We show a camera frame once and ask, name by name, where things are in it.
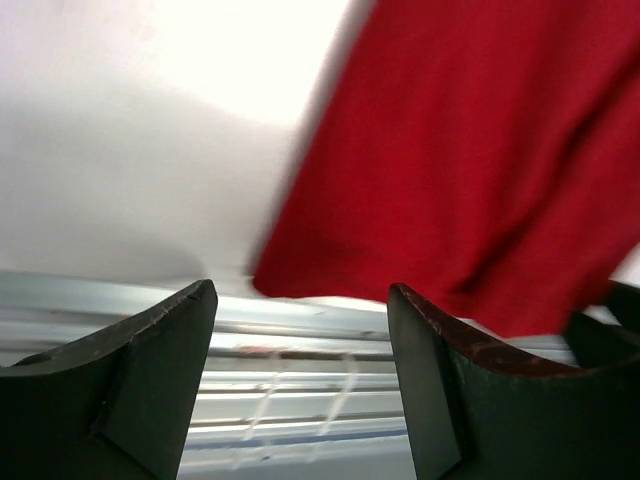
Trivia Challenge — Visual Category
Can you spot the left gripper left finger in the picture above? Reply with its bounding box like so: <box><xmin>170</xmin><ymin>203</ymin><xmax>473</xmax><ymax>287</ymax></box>
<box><xmin>1</xmin><ymin>280</ymin><xmax>218</xmax><ymax>479</ymax></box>

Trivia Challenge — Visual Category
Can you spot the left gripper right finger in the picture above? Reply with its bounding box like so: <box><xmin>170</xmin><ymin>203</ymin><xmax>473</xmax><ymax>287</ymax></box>
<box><xmin>387</xmin><ymin>284</ymin><xmax>639</xmax><ymax>479</ymax></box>

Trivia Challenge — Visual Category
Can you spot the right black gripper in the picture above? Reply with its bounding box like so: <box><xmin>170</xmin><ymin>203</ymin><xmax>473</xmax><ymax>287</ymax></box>
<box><xmin>564</xmin><ymin>282</ymin><xmax>639</xmax><ymax>368</ymax></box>

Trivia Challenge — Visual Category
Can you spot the dark red t shirt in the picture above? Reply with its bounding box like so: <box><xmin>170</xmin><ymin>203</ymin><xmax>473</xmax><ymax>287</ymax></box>
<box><xmin>252</xmin><ymin>1</ymin><xmax>639</xmax><ymax>337</ymax></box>

